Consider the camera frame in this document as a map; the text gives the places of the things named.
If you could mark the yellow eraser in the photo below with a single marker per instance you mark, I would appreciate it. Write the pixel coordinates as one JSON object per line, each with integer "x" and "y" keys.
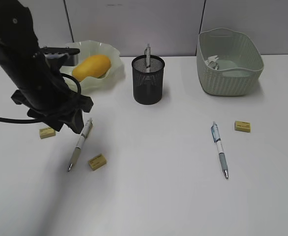
{"x": 46, "y": 132}
{"x": 242, "y": 126}
{"x": 97, "y": 162}

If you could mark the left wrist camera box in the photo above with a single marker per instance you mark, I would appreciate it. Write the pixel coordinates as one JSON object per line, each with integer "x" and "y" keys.
{"x": 61, "y": 56}

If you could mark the pale green woven basket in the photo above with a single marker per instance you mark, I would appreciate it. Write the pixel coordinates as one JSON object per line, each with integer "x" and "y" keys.
{"x": 240, "y": 63}

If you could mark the blue grey pen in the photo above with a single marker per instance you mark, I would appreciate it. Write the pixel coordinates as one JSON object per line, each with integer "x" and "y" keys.
{"x": 218, "y": 142}

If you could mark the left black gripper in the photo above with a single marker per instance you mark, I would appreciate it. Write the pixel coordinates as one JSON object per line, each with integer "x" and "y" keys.
{"x": 41, "y": 86}

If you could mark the beige grip pen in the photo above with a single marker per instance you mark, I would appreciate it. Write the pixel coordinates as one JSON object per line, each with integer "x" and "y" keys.
{"x": 78, "y": 148}

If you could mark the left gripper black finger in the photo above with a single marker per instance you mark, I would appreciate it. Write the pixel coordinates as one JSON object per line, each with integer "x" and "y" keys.
{"x": 74, "y": 120}

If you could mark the white waste paper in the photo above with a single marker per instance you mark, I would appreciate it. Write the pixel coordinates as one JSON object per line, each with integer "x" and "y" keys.
{"x": 212, "y": 62}

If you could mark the black mesh pen holder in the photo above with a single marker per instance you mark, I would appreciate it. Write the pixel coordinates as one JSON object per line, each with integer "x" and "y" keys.
{"x": 148, "y": 86}

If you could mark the yellow mango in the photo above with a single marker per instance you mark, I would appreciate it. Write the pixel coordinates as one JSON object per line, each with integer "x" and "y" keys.
{"x": 93, "y": 66}

